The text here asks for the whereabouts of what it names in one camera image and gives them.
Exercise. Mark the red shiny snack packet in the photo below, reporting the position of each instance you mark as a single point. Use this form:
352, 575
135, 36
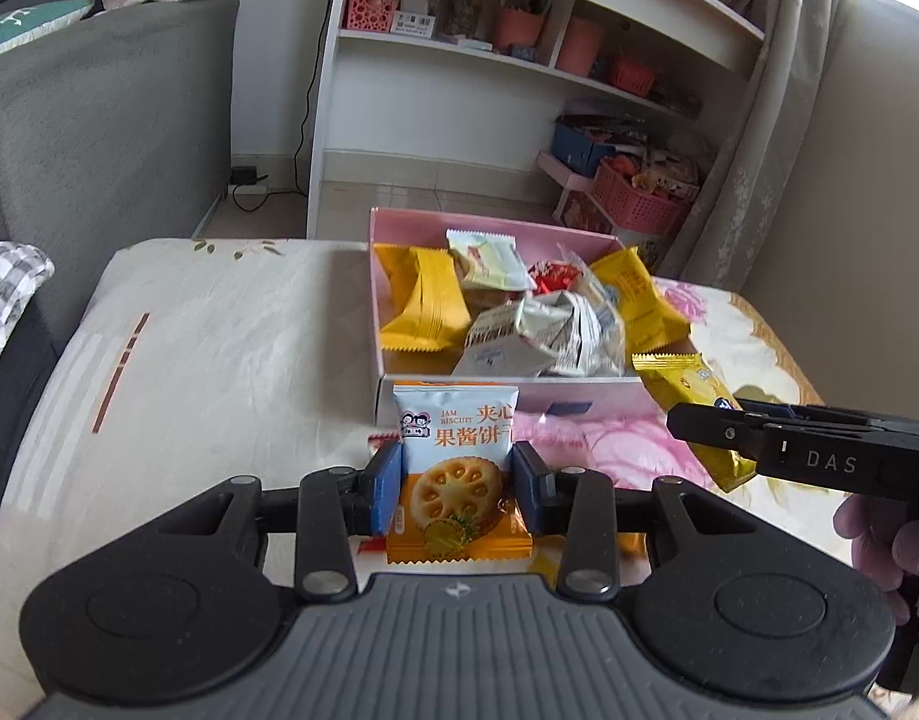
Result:
553, 277

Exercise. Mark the plain yellow snack packet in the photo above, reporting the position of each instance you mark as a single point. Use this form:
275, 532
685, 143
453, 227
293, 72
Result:
643, 300
426, 300

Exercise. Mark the printed white drawer cabinet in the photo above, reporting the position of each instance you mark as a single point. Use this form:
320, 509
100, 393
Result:
579, 210

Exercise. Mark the pink pen holder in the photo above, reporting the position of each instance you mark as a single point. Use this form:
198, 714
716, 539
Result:
519, 26

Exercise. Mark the power strip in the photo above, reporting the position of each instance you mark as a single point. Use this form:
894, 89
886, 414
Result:
246, 178

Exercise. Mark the lace curtain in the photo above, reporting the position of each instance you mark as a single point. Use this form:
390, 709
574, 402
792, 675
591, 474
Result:
782, 90

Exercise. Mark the white bookshelf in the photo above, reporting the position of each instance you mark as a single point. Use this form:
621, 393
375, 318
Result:
444, 105

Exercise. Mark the yellow blue snack packet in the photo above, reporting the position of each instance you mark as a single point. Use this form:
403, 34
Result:
684, 386

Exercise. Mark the teal cushion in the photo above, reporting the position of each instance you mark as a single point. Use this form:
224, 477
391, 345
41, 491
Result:
24, 26

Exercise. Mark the small pink perforated basket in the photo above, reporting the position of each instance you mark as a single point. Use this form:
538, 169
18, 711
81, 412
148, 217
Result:
369, 12

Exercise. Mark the person's right hand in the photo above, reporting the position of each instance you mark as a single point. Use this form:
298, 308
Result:
876, 544

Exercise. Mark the pink cardboard box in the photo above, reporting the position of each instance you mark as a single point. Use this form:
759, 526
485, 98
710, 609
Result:
504, 397

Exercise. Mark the white green snack packet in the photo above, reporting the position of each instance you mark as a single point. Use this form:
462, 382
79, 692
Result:
486, 259

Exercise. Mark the white labelled box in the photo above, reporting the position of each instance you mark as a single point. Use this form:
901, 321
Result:
414, 21

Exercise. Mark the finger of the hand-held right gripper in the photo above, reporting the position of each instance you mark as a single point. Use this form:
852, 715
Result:
797, 411
714, 429

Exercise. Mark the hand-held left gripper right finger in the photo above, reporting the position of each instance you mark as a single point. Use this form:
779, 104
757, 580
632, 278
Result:
527, 495

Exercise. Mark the large pink storage basket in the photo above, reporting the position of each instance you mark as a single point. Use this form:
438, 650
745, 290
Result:
639, 199

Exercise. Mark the grey sofa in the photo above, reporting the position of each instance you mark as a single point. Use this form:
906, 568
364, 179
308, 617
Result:
99, 112

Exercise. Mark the blue storage basket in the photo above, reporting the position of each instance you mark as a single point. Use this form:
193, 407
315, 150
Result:
579, 146

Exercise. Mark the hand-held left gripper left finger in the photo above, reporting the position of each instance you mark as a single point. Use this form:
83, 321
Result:
386, 487

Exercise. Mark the small red basket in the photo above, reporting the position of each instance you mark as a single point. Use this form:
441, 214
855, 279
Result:
632, 75

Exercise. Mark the grey checkered pillow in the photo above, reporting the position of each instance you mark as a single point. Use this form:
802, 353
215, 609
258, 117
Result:
6, 292

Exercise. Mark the blue orange biscuit packet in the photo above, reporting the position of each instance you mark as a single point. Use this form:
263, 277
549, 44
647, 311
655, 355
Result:
459, 457

